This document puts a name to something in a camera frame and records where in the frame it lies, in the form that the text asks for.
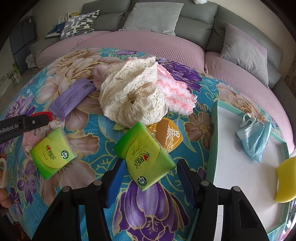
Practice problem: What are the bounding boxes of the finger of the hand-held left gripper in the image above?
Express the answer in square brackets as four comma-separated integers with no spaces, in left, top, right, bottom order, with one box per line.
[23,115,51,131]

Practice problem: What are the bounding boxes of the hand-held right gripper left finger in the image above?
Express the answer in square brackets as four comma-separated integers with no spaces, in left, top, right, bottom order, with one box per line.
[32,159,127,241]

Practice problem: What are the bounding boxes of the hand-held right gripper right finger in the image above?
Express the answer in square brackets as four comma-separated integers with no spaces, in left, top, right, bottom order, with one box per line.
[176,159,270,241]

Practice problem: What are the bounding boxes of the red tape roll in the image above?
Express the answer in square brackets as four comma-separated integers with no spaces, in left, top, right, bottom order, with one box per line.
[30,112,53,121]

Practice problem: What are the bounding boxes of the green tissue pack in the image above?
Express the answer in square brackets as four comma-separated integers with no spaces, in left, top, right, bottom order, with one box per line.
[30,128,77,180]
[114,122,176,191]

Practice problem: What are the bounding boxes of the purple wipes packet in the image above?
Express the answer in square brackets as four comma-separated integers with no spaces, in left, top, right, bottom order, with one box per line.
[49,79,96,122]

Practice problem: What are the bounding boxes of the white tray with teal rim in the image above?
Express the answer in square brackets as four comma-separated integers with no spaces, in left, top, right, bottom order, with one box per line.
[205,101,291,235]

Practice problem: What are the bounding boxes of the gold foil packet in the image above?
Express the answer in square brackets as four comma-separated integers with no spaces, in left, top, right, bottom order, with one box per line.
[147,118,184,154]

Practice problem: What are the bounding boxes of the cream lace cloth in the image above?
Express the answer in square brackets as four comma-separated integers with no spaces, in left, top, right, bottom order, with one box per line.
[99,57,168,128]

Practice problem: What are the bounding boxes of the pink white fluffy cloth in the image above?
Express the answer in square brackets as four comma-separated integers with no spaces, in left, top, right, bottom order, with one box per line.
[94,63,197,115]

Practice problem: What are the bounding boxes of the person's left hand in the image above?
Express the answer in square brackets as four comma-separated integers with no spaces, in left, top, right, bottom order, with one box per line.
[0,153,11,208]

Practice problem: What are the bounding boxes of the dark cabinet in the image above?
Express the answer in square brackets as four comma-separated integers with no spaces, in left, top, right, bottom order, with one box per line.
[9,17,38,70]

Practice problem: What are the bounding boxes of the blue face mask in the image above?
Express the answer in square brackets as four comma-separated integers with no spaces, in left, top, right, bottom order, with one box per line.
[236,113,272,163]

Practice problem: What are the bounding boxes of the dark blue cushion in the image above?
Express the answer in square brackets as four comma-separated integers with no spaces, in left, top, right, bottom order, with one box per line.
[45,23,67,39]

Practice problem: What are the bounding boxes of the yellow sponge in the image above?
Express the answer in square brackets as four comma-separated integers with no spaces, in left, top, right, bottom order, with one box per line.
[274,156,296,203]

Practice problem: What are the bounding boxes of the blue white patterned pillow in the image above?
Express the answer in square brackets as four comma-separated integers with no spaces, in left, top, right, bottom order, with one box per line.
[60,10,100,40]

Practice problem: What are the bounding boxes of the yellow and white books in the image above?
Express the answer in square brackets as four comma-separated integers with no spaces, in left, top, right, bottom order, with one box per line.
[58,11,82,24]

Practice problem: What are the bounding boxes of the pink quilted seat cushion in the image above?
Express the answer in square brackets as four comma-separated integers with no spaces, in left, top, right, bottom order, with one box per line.
[36,30,207,70]
[205,51,296,150]

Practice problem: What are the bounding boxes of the grey and pink pillow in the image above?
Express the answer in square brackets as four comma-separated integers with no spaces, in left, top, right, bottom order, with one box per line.
[219,23,269,80]

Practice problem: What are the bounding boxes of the plain grey pillow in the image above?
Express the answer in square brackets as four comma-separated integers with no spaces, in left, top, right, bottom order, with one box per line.
[122,3,184,37]

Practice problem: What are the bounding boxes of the grey sofa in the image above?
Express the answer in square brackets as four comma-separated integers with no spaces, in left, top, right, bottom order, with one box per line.
[9,0,296,98]

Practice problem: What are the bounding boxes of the thin dark string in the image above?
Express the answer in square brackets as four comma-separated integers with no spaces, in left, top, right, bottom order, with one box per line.
[73,37,87,51]

